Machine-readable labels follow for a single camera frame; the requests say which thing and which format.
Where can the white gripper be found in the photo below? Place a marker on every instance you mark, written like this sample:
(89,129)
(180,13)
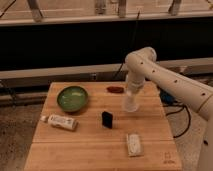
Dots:
(133,86)

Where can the white ceramic cup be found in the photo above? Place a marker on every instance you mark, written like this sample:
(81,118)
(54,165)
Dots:
(129,104)

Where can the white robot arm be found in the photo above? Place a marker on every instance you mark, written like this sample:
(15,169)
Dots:
(197,96)

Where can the black eraser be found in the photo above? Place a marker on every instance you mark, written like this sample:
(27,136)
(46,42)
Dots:
(107,119)

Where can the green ceramic bowl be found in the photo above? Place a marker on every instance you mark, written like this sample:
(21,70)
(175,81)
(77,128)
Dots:
(72,98)

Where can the dark red oval object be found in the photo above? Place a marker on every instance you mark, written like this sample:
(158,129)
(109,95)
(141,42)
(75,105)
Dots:
(117,90)

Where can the white wrapped packet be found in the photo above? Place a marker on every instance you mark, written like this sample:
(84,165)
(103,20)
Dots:
(134,145)

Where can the white tube with cap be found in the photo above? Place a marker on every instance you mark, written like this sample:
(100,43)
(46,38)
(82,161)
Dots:
(59,121)

